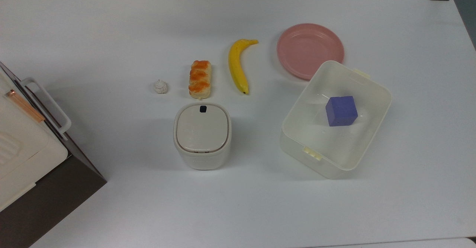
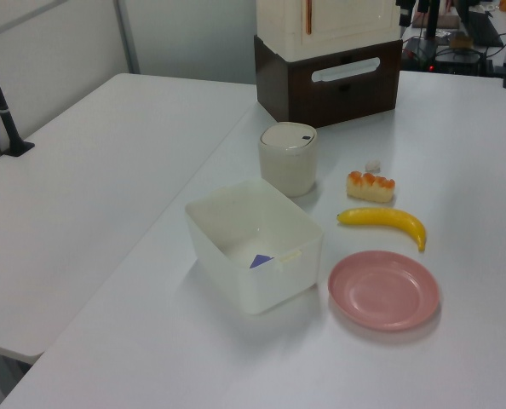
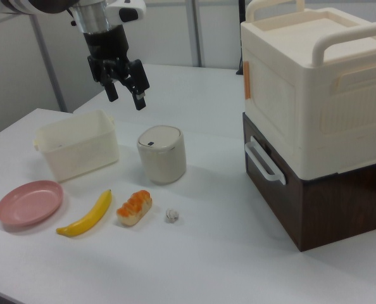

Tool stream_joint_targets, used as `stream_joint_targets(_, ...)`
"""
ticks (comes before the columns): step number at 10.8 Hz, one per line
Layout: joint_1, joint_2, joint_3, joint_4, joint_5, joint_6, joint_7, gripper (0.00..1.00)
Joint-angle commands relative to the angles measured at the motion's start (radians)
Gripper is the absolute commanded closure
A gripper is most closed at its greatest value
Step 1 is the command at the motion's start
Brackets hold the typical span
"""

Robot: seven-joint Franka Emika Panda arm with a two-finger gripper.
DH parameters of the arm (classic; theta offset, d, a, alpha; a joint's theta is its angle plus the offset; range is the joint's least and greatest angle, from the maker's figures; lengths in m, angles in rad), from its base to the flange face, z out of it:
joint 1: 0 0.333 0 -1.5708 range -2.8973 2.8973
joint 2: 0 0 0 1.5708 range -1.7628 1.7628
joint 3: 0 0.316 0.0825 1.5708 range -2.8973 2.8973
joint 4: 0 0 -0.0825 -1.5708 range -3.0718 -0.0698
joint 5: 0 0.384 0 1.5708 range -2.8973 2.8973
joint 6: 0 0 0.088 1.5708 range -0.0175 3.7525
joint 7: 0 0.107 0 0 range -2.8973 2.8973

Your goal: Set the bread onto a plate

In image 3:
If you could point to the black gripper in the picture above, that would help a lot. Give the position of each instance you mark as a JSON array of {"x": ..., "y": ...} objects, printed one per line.
[{"x": 107, "y": 44}]

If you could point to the orange glazed bread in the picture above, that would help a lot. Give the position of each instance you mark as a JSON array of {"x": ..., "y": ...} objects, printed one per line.
[{"x": 134, "y": 207}]

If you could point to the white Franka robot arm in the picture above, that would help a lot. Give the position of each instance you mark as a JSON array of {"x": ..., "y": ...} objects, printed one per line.
[{"x": 124, "y": 9}]

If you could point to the pink plate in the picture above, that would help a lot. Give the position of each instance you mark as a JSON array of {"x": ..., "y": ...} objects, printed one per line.
[{"x": 29, "y": 202}]

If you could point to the white plastic storage bin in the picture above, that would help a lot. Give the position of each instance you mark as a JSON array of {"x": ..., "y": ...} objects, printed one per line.
[{"x": 83, "y": 152}]

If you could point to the beige lidded trash can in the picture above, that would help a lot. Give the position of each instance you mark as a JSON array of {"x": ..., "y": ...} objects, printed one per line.
[{"x": 162, "y": 158}]

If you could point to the yellow banana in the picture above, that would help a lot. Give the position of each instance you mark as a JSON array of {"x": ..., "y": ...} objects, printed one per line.
[{"x": 93, "y": 213}]

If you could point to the crumpled white paper ball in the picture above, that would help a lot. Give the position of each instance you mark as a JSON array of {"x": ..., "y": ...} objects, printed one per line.
[{"x": 171, "y": 215}]

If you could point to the cream plastic storage box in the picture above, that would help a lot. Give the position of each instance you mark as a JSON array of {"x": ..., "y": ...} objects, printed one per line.
[{"x": 317, "y": 95}]

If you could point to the dark brown drawer box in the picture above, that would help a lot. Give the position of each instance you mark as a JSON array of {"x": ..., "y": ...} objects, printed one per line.
[{"x": 333, "y": 212}]

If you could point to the slanted grey partition post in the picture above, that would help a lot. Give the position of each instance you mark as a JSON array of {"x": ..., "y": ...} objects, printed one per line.
[{"x": 48, "y": 63}]

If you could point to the grey partition frame post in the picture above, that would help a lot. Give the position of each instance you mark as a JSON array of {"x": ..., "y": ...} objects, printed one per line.
[{"x": 198, "y": 31}]

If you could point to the black camera stand pole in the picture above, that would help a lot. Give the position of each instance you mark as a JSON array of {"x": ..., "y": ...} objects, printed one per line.
[{"x": 241, "y": 38}]

